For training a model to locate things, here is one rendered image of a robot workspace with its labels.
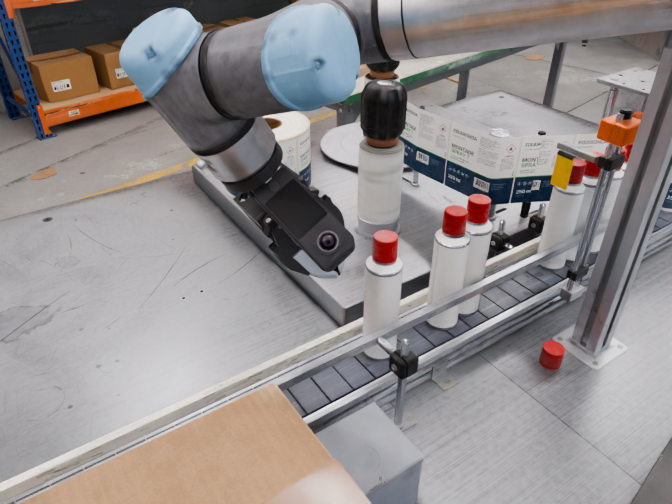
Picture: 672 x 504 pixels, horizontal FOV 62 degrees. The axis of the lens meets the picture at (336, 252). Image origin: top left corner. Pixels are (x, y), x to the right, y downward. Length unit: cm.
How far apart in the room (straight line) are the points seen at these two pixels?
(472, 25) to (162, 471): 42
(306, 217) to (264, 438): 22
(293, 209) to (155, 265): 64
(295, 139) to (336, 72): 76
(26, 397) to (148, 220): 52
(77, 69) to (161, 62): 390
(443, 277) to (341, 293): 20
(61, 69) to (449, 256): 376
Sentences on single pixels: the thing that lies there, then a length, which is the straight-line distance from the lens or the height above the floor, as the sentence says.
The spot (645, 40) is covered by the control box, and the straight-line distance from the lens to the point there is 85.
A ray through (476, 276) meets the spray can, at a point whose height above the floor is 96.
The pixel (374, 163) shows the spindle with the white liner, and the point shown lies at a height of 104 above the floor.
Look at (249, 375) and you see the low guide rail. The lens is 79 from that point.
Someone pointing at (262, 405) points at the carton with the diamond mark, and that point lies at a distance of 48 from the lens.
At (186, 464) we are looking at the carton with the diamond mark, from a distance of 45.
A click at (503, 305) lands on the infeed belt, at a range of 98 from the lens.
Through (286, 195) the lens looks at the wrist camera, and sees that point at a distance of 57.
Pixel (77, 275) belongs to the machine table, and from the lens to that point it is 120.
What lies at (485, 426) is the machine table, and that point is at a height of 83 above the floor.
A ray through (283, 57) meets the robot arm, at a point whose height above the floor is 137.
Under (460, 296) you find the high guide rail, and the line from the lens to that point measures 85.
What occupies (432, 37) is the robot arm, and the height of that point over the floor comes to 136.
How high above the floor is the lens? 148
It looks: 34 degrees down
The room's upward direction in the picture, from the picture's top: straight up
